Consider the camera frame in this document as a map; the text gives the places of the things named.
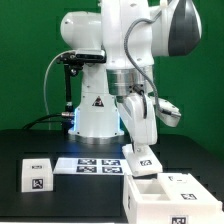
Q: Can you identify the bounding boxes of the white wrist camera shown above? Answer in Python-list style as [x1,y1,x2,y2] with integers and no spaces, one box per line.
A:
[156,99,181,127]

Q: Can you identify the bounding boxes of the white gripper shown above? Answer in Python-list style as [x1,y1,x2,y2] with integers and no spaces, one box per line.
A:
[117,94,157,153]

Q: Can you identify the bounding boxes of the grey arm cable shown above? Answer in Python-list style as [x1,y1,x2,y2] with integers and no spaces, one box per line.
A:
[123,18,168,114]

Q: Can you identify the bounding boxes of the white marker sheet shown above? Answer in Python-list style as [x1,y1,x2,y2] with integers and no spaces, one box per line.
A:
[53,157,131,176]

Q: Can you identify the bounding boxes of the white cabinet top block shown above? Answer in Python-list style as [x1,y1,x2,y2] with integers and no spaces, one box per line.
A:
[21,158,53,192]

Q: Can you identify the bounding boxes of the white cabinet body box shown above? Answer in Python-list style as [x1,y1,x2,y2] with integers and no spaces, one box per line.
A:
[123,174,224,224]

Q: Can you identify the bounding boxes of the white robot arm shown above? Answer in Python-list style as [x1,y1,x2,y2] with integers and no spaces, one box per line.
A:
[60,0,202,149]

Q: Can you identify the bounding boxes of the black table cables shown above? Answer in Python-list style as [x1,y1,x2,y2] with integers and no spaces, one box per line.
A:
[22,49,79,132]

